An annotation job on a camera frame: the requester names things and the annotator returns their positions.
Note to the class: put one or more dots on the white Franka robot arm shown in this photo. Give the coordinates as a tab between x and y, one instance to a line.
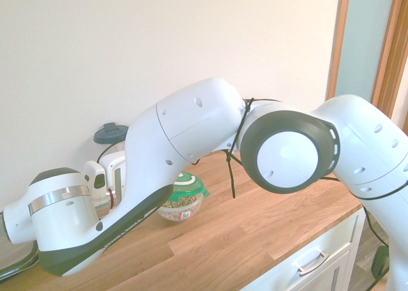
197	122

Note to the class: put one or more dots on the frosted glass door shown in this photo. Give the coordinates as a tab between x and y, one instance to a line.
366	32

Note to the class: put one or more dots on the glass container green clip lid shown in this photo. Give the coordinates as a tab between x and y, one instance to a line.
19	262

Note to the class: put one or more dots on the cereal rings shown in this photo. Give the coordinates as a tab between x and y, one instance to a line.
178	205

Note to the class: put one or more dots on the clear pitcher dark grey lid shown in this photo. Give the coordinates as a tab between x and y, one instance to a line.
108	134

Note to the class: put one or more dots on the clear plastic food bowl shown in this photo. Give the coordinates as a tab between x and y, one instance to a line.
178	212

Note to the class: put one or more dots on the dark green curved object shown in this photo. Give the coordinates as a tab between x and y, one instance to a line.
379	262

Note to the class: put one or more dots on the green round container lid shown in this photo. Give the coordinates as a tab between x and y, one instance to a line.
188	182

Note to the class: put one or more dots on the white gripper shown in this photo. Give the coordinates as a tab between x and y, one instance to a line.
111	166

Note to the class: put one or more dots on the white kitchen cabinet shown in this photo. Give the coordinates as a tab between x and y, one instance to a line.
322	240

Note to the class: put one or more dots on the wooden door frame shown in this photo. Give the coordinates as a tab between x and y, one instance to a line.
342	32

